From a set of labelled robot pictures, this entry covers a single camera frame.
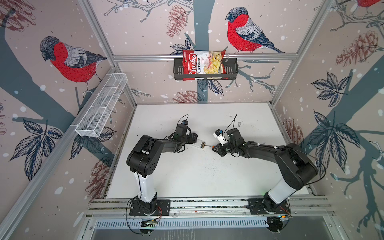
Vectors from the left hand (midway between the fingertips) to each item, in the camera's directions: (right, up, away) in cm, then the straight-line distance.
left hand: (193, 136), depth 98 cm
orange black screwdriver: (+12, -5, -8) cm, 15 cm away
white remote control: (+3, -5, -1) cm, 6 cm away
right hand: (+12, -8, -7) cm, 16 cm away
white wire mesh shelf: (-49, +11, -27) cm, 57 cm away
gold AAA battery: (+6, -6, -2) cm, 8 cm away
